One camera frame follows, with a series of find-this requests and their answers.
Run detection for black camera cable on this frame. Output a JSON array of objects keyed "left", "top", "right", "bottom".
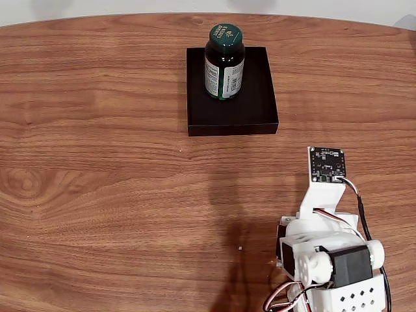
[{"left": 339, "top": 177, "right": 393, "bottom": 312}]

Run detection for black camera board white mount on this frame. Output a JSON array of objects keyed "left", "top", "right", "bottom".
[{"left": 298, "top": 146, "right": 347, "bottom": 217}]

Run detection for shallow black box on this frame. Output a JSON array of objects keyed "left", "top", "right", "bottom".
[{"left": 185, "top": 46, "right": 281, "bottom": 137}]

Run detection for red white black servo wires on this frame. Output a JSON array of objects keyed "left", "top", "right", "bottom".
[{"left": 262, "top": 281, "right": 309, "bottom": 311}]

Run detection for thin wrist servo wire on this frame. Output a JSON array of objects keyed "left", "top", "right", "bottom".
[{"left": 313, "top": 209, "right": 367, "bottom": 241}]

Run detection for green pill bottle white label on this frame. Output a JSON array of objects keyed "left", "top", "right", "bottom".
[{"left": 204, "top": 23, "right": 246, "bottom": 101}]

